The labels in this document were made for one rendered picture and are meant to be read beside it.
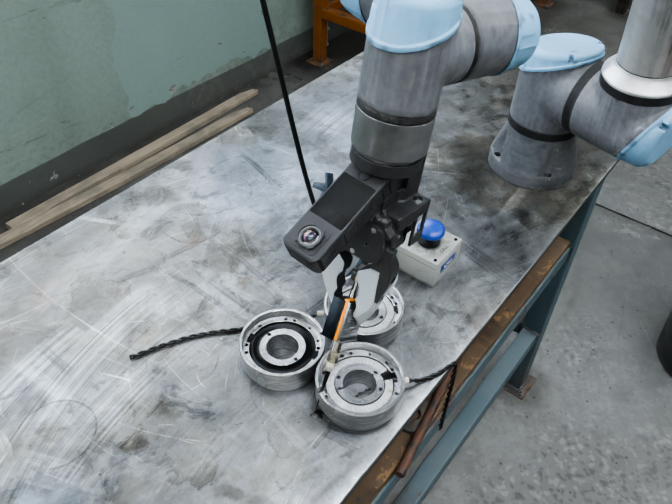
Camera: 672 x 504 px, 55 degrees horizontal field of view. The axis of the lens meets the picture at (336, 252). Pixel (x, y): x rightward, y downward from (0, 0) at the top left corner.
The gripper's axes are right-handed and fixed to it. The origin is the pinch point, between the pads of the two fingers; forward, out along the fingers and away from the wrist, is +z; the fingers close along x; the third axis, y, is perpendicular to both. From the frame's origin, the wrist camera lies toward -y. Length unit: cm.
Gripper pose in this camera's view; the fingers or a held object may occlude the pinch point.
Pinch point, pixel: (345, 310)
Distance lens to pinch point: 73.3
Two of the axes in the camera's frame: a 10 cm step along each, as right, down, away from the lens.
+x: -7.7, -4.6, 4.4
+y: 6.2, -4.1, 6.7
